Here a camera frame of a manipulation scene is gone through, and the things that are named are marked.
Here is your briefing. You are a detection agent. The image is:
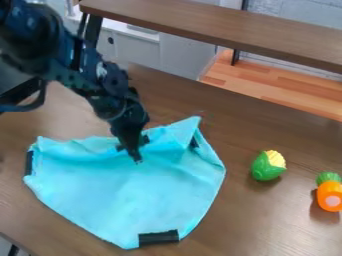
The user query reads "brown wooden table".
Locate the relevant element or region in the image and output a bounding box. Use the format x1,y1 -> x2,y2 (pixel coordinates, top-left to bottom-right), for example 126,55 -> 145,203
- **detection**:
77,0 -> 342,75

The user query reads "white cabinet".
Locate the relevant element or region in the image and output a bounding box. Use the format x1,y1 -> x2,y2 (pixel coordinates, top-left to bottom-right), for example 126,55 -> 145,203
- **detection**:
61,18 -> 220,81

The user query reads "green yellow toy corn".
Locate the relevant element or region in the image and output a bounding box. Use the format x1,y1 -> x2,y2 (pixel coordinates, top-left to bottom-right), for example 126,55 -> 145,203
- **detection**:
249,149 -> 288,182

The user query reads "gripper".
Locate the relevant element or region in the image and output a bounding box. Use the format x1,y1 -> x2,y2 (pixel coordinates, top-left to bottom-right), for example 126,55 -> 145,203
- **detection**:
92,94 -> 153,165

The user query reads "cyan cloth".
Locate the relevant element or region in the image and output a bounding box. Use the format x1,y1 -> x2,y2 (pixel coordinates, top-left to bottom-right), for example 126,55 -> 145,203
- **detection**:
22,115 -> 228,250

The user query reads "orange toy carrot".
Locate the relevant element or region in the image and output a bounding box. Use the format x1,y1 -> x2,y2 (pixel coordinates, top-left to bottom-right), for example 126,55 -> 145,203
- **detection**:
313,171 -> 342,213

